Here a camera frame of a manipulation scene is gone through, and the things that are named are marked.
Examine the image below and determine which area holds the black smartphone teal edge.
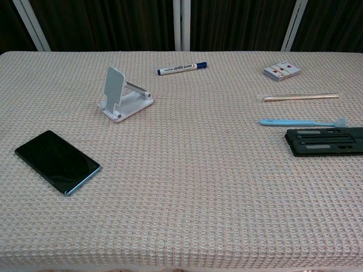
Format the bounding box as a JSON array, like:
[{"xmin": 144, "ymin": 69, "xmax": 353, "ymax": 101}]
[{"xmin": 14, "ymin": 130, "xmax": 102, "ymax": 197}]

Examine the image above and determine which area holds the white folding phone stand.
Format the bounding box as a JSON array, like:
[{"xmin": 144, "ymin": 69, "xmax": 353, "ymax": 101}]
[{"xmin": 96, "ymin": 66, "xmax": 154, "ymax": 123}]

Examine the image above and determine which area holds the black folding laptop stand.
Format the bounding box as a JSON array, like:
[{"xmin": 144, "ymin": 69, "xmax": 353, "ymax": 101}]
[{"xmin": 284, "ymin": 127, "xmax": 363, "ymax": 158}]

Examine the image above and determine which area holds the beige waffle tablecloth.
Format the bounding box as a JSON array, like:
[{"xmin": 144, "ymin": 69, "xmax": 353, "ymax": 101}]
[{"xmin": 0, "ymin": 50, "xmax": 363, "ymax": 270}]

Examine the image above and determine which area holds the blue whiteboard marker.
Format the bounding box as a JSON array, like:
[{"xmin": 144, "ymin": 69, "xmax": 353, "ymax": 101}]
[{"xmin": 157, "ymin": 61, "xmax": 208, "ymax": 76}]

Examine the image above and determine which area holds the light blue toothbrush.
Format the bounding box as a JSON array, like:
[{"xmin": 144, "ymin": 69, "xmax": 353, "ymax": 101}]
[{"xmin": 259, "ymin": 118, "xmax": 349, "ymax": 127}]

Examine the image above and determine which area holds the playing card deck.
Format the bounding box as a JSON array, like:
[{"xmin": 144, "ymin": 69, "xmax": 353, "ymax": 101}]
[{"xmin": 263, "ymin": 61, "xmax": 301, "ymax": 83}]

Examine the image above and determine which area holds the wrapped wooden chopsticks pair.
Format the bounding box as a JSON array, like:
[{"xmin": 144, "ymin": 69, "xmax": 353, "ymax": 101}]
[{"xmin": 257, "ymin": 93, "xmax": 340, "ymax": 103}]

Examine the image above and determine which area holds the dark curtain panel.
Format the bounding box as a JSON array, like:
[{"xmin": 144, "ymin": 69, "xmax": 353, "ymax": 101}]
[
  {"xmin": 189, "ymin": 0, "xmax": 298, "ymax": 52},
  {"xmin": 28, "ymin": 0, "xmax": 176, "ymax": 52},
  {"xmin": 0, "ymin": 0, "xmax": 38, "ymax": 54},
  {"xmin": 291, "ymin": 0, "xmax": 363, "ymax": 53}
]

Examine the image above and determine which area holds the white metal frame post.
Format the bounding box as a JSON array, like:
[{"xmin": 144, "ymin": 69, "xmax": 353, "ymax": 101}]
[
  {"xmin": 12, "ymin": 0, "xmax": 52, "ymax": 52},
  {"xmin": 172, "ymin": 0, "xmax": 191, "ymax": 52},
  {"xmin": 280, "ymin": 0, "xmax": 309, "ymax": 52}
]

